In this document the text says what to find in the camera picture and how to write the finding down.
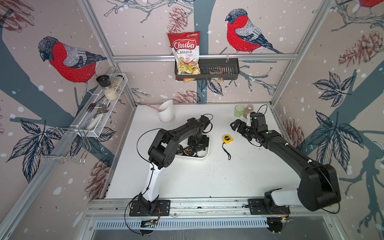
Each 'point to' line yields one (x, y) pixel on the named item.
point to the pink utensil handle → (154, 108)
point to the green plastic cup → (239, 110)
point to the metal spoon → (104, 110)
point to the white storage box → (201, 154)
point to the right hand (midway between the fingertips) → (234, 126)
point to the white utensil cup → (167, 115)
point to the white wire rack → (83, 125)
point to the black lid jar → (110, 93)
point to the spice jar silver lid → (248, 110)
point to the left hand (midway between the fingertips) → (203, 142)
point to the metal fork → (93, 104)
